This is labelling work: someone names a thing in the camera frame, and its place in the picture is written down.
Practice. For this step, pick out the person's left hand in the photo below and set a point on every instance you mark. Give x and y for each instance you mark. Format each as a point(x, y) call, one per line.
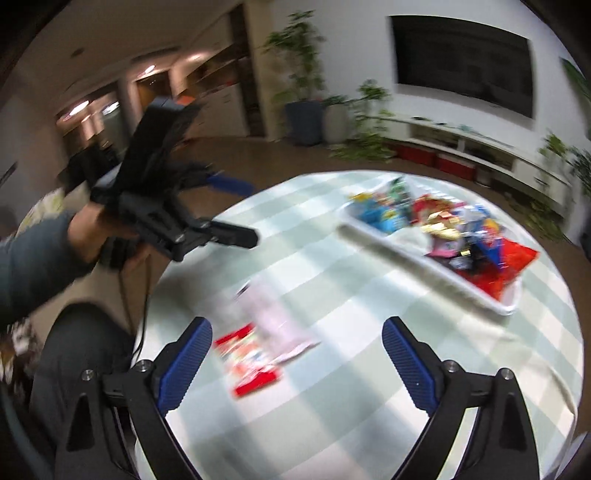
point(90, 228)

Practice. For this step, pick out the wall television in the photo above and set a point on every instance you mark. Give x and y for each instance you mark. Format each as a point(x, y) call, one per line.
point(466, 58)

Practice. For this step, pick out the potted plant dark pot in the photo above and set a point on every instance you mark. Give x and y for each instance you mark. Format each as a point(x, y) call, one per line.
point(298, 46)

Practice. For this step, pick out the pale pink snack packet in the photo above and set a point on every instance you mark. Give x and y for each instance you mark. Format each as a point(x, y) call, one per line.
point(283, 338)

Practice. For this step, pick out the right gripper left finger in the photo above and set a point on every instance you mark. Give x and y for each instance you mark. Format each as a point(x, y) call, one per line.
point(178, 363)

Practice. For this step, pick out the blue cake snack packet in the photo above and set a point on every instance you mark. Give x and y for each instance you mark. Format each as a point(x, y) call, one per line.
point(482, 238)

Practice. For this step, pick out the potted plant white pot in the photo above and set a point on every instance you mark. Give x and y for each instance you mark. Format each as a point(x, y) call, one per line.
point(367, 116)

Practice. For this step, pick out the red storage box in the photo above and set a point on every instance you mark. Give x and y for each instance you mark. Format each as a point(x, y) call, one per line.
point(417, 154)
point(455, 166)

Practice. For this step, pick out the green nut snack packet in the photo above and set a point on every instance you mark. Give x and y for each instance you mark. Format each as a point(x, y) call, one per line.
point(399, 194)

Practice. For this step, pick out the red strawberry candy packet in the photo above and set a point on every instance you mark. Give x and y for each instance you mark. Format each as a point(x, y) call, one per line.
point(248, 365)

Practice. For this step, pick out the grey sleeved left forearm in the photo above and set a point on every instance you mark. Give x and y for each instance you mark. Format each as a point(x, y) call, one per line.
point(36, 266)

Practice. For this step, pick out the gold biscuit packet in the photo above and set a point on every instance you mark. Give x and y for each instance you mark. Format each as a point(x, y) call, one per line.
point(444, 225)

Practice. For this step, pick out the pink cartoon snack packet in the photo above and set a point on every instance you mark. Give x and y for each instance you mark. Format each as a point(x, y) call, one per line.
point(445, 248)

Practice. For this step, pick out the checkered tablecloth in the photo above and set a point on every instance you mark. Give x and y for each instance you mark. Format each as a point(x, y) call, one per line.
point(340, 410)

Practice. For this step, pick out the red snack bag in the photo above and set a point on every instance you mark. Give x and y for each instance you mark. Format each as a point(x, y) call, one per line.
point(494, 279)

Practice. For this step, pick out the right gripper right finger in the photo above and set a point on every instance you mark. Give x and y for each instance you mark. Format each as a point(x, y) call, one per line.
point(416, 363)

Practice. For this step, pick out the blue fish snack bag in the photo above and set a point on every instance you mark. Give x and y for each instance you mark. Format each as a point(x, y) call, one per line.
point(380, 212)

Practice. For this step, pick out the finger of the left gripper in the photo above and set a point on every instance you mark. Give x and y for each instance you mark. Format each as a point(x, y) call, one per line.
point(233, 235)
point(230, 185)

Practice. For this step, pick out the white tv cabinet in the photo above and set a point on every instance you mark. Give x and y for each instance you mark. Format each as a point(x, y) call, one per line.
point(521, 170)

